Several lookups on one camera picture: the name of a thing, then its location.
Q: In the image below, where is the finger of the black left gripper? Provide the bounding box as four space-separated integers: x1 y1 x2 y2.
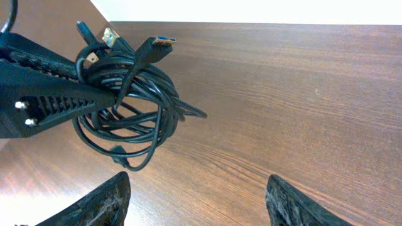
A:
1 33 78 81
1 62 115 139

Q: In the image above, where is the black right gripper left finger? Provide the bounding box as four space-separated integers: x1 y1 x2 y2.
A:
40 171 131 226

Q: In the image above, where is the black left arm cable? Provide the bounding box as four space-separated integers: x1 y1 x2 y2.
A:
0 0 19 34

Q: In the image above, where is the black USB cable bundle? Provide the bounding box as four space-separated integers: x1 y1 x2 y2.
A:
71 20 209 172

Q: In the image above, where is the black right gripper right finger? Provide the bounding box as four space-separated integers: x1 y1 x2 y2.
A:
265 175 350 226

